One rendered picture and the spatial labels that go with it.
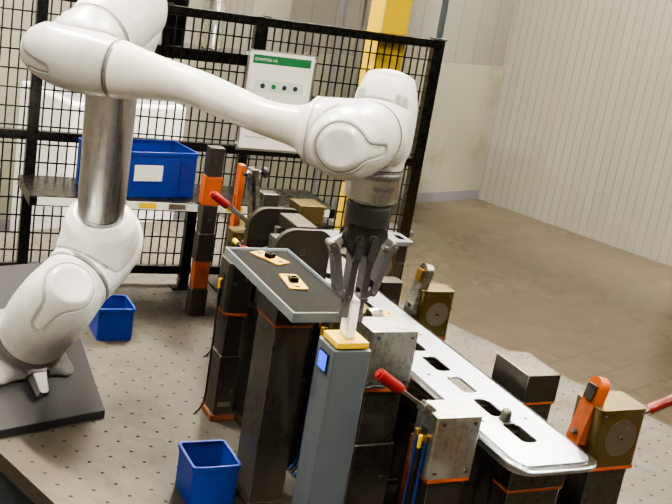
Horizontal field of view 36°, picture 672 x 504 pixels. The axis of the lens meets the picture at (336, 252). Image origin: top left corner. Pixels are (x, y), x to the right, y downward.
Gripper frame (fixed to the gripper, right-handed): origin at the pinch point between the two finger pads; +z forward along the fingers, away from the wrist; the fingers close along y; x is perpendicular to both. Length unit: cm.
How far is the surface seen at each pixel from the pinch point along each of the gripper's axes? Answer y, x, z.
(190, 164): 13, 133, 6
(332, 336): -2.7, -0.1, 3.5
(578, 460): 38.2, -19.9, 19.1
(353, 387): 1.1, -3.5, 11.4
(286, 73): 45, 150, -20
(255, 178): 17, 94, 0
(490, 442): 24.7, -12.4, 18.7
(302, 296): -1.0, 17.4, 2.9
